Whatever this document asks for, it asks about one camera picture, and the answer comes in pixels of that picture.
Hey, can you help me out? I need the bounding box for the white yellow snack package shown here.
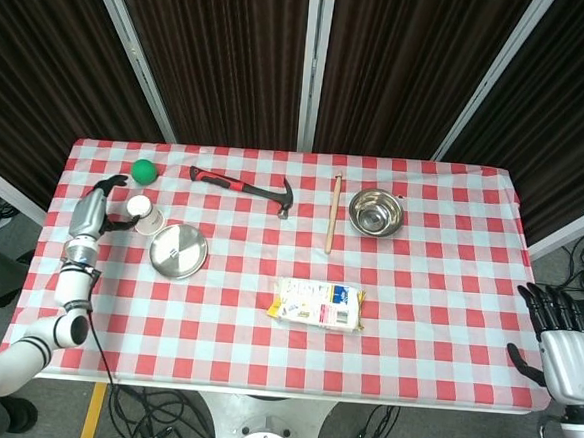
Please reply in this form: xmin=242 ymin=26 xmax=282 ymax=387
xmin=264 ymin=275 xmax=369 ymax=335

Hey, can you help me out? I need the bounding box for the dark brown partition panel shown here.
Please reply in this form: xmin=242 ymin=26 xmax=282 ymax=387
xmin=312 ymin=0 xmax=539 ymax=169
xmin=99 ymin=0 xmax=311 ymax=153
xmin=438 ymin=0 xmax=584 ymax=250
xmin=0 ymin=0 xmax=174 ymax=217

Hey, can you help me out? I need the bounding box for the green ball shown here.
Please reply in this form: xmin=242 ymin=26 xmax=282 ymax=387
xmin=129 ymin=158 xmax=159 ymax=186

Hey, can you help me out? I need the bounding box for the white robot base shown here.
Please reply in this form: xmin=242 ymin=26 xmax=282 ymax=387
xmin=196 ymin=390 xmax=340 ymax=438

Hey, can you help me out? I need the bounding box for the steel bowl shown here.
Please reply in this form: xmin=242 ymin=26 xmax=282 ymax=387
xmin=346 ymin=186 xmax=406 ymax=240

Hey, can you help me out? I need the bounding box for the red white checkered tablecloth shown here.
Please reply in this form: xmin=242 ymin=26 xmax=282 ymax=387
xmin=0 ymin=131 xmax=560 ymax=414

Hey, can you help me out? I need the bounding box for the wooden stick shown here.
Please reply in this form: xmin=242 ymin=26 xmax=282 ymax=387
xmin=324 ymin=170 xmax=344 ymax=256

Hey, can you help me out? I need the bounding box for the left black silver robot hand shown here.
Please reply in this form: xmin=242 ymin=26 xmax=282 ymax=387
xmin=67 ymin=171 xmax=144 ymax=244

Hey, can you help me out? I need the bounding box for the red black claw hammer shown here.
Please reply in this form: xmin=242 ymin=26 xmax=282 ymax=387
xmin=186 ymin=165 xmax=297 ymax=222

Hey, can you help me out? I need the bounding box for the round steel plate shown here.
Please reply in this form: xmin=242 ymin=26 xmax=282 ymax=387
xmin=147 ymin=220 xmax=211 ymax=282

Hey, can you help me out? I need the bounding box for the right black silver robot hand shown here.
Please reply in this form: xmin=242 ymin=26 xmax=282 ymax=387
xmin=503 ymin=282 xmax=584 ymax=406

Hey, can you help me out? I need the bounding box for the aluminium partition post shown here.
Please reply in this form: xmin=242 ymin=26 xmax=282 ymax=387
xmin=296 ymin=0 xmax=337 ymax=153
xmin=430 ymin=0 xmax=558 ymax=171
xmin=75 ymin=0 xmax=188 ymax=145

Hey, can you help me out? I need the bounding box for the yellow floor tape strip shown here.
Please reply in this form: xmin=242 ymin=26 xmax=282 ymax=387
xmin=78 ymin=382 xmax=109 ymax=438

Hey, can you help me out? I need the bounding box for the white plastic cup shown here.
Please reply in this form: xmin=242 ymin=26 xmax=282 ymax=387
xmin=123 ymin=193 xmax=168 ymax=238

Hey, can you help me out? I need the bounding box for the black cable bundle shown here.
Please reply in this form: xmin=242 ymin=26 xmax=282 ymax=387
xmin=78 ymin=314 xmax=238 ymax=438

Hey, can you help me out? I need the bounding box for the aluminium partition base rail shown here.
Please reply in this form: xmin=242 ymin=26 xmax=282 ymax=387
xmin=527 ymin=193 xmax=584 ymax=264
xmin=0 ymin=158 xmax=51 ymax=227

